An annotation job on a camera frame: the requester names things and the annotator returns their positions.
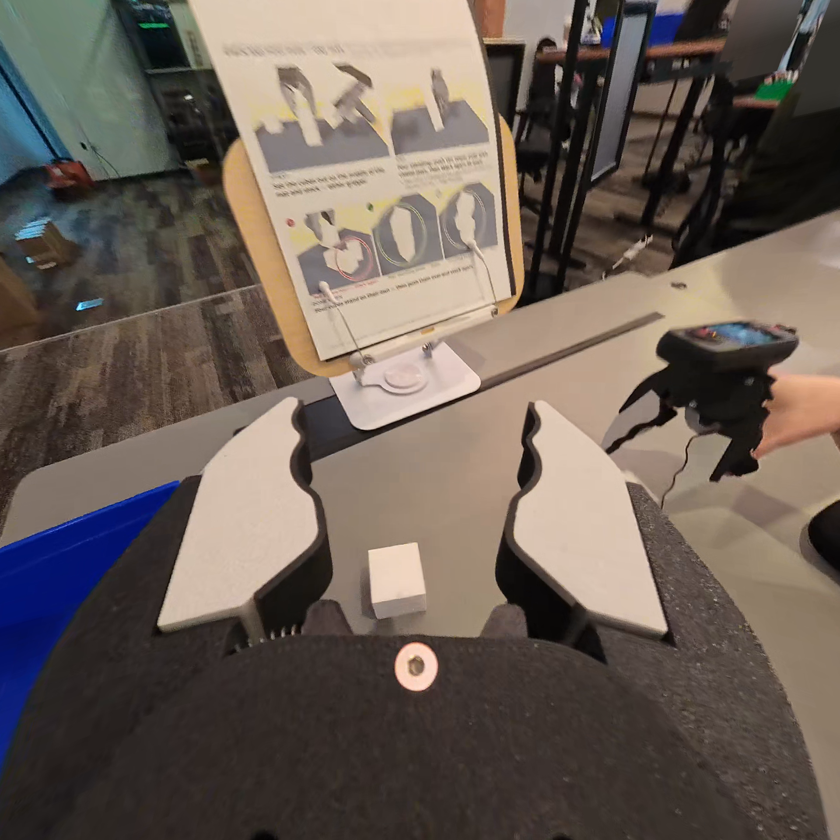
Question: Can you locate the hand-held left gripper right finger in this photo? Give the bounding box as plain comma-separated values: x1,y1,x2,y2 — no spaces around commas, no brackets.
495,400,670,647

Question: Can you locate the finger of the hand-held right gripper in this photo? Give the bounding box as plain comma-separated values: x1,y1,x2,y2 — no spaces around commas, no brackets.
602,369,678,455
658,420,731,514

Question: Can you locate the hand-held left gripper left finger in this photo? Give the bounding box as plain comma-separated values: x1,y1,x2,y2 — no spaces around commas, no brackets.
157,397,332,647

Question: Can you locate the white foam cube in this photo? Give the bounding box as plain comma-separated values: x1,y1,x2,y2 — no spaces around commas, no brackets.
367,541,428,620

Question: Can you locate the blue plastic bin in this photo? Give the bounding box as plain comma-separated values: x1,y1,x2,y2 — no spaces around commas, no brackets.
0,480,182,765

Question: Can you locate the person's right hand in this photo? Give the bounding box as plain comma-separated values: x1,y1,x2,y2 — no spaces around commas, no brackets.
750,373,840,460

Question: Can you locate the black wrist rest pad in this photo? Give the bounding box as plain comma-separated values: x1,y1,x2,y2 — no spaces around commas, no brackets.
806,499,840,589

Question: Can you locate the black monitor on stand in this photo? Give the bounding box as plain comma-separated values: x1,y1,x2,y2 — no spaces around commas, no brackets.
525,0,658,304

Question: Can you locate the stack of cardboard boxes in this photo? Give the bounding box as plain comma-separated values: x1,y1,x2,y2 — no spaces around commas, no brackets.
0,255,42,345

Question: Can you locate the printed instruction sheet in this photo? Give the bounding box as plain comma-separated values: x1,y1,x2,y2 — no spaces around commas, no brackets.
187,0,519,362

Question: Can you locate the black storage rack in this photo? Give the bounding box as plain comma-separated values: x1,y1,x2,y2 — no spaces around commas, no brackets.
117,0,221,168

